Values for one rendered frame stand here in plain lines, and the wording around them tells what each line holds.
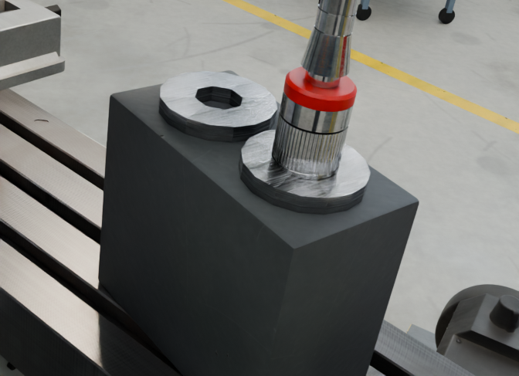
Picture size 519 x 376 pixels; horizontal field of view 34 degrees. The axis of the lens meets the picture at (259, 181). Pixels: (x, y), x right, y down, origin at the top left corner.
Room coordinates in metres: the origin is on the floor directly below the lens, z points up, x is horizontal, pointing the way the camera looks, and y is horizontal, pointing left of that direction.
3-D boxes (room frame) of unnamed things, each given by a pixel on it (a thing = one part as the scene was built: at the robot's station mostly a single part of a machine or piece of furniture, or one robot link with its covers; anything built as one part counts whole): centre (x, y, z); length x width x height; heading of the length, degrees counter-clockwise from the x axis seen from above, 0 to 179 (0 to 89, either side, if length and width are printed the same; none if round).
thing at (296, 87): (0.50, -0.03, 1.19); 0.05 x 0.05 x 0.01
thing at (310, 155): (0.50, -0.03, 1.16); 0.05 x 0.05 x 0.05
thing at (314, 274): (0.53, 0.01, 1.04); 0.22 x 0.12 x 0.20; 45
